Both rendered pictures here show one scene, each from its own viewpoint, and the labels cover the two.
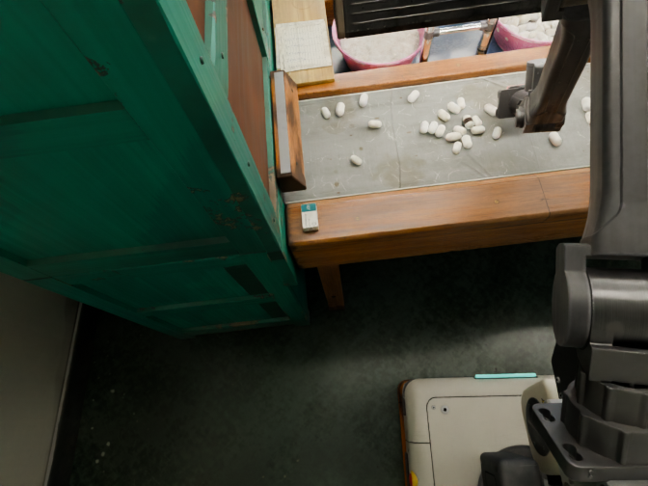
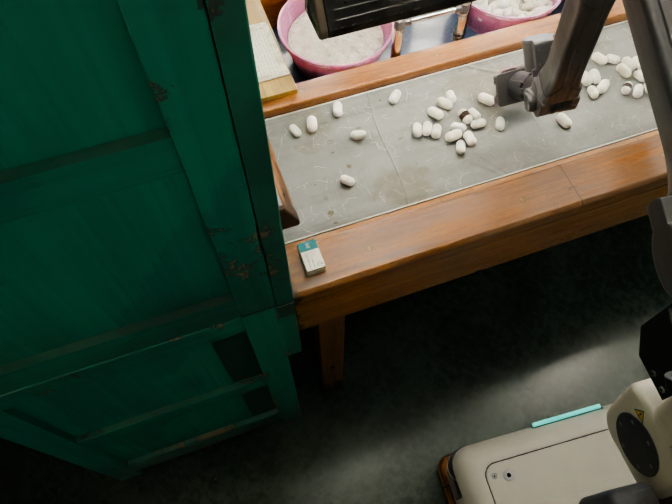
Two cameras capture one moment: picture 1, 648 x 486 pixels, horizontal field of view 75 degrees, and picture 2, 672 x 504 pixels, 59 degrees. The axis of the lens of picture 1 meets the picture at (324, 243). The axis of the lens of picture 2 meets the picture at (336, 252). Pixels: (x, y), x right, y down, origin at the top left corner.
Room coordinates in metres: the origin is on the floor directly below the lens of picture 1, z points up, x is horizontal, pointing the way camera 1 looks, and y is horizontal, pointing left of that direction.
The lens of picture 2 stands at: (-0.04, 0.18, 1.73)
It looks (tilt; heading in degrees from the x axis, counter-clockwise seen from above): 63 degrees down; 335
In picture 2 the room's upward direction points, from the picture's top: straight up
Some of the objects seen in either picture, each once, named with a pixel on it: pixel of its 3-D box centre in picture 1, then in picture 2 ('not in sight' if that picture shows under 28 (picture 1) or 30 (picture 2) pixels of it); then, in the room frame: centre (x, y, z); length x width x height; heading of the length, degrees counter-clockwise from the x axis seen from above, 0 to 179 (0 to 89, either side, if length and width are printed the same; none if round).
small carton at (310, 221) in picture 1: (310, 217); (311, 257); (0.41, 0.02, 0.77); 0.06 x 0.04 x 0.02; 174
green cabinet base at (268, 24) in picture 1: (215, 123); (129, 171); (1.02, 0.30, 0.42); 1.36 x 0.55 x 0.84; 174
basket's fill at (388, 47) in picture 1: (379, 43); (335, 42); (0.94, -0.27, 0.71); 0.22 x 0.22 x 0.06
